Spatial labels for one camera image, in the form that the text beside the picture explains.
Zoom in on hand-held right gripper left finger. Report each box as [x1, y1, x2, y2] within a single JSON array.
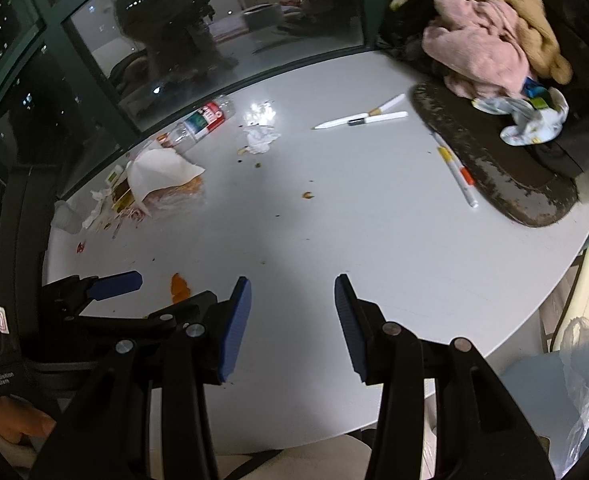
[[29, 276, 252, 480]]

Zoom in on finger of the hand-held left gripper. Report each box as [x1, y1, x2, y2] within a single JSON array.
[[42, 270, 143, 318], [77, 292, 218, 343]]

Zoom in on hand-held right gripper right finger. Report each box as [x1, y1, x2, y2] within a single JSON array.
[[334, 274, 556, 480]]

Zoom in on orange printed plastic bag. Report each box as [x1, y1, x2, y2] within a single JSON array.
[[137, 176, 208, 221]]

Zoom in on light blue trash bin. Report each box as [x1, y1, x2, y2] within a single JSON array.
[[501, 349, 589, 463]]

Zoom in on person's left hand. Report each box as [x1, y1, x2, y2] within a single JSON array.
[[0, 401, 56, 446]]

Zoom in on orange food scrap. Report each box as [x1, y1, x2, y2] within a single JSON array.
[[170, 273, 193, 304]]

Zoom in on small crumpled white tissue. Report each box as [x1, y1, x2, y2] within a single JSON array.
[[81, 187, 114, 231]]

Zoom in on white cup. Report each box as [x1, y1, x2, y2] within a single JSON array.
[[52, 200, 84, 234]]

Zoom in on small yellow packet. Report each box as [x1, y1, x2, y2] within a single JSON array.
[[106, 166, 136, 211]]

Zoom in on black chair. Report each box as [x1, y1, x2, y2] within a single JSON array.
[[0, 162, 64, 311]]

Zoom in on large white paper napkin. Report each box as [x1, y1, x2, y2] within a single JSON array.
[[126, 147, 206, 211]]

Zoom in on clear plastic bottle red label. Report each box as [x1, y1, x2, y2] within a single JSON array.
[[163, 94, 236, 155]]

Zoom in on white marker orange band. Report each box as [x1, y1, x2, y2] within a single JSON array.
[[449, 159, 479, 209]]

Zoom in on white marker yellow band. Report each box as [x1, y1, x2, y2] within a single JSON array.
[[431, 131, 459, 171]]

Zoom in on white pen black clip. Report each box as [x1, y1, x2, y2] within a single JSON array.
[[313, 111, 408, 131]]

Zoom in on dark worn mat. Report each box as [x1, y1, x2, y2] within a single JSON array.
[[411, 81, 581, 229]]

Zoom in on white pen wooden band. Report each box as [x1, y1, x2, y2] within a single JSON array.
[[368, 93, 406, 116]]

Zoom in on white printed cloth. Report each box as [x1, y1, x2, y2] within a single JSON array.
[[471, 86, 570, 147]]

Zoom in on black bag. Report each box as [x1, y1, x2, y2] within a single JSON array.
[[533, 119, 589, 179]]

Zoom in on pink towel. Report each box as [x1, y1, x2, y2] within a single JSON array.
[[421, 0, 534, 99]]

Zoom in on dark cloth pile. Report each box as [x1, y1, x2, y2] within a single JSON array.
[[378, 0, 589, 126]]

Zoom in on tan plush cloth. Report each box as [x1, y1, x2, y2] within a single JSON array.
[[461, 0, 573, 85]]

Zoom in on green window frame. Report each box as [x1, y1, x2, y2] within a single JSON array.
[[0, 0, 391, 201]]

